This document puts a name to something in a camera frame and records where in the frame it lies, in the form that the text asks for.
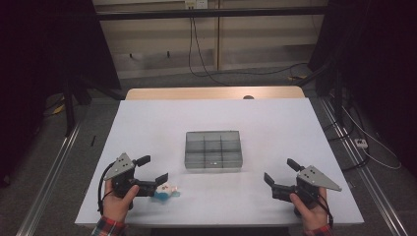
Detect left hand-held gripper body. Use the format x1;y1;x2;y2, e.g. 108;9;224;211
103;152;158;200

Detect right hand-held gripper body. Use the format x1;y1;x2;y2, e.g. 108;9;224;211
271;165;342;206

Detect white and blue plush toy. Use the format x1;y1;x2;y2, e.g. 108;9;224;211
150;183;181;203

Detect clear grey compartment box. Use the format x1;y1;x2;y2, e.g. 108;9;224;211
184;130;244;171

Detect person's right hand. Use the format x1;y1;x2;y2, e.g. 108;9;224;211
289;186;328;232

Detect person's left hand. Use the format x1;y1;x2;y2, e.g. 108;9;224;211
102;180;141;224

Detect black metal stand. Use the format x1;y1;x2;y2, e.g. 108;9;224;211
62;75;126;137

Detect light wooden table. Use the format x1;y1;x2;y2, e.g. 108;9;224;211
125;86;306;101

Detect yellow tape piece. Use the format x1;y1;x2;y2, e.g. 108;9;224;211
52;96;66;115

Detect black curtain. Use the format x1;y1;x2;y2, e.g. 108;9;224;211
308;0;417;168
0;0;122;188

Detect black horizontal bar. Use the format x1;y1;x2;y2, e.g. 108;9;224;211
96;6;328;22

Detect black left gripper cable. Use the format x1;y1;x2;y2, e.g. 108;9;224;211
97;161;116;214

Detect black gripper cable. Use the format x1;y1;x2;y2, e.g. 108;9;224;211
97;161;116;214
314;193;334;229

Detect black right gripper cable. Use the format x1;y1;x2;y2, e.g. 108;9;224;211
314;193;334;229

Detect black cable bundle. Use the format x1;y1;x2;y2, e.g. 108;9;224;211
324;121;372;171

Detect metal floor rail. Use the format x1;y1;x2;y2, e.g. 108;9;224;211
16;121;83;236
319;97;409;236

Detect white floor cable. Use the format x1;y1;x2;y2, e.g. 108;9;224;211
340;104;402;170

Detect black floor cable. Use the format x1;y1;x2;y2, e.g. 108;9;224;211
196;62;309;79

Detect black hanging cable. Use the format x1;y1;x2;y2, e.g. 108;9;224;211
187;16;230;87

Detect white wall outlet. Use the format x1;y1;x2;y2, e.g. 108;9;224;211
185;0;209;10

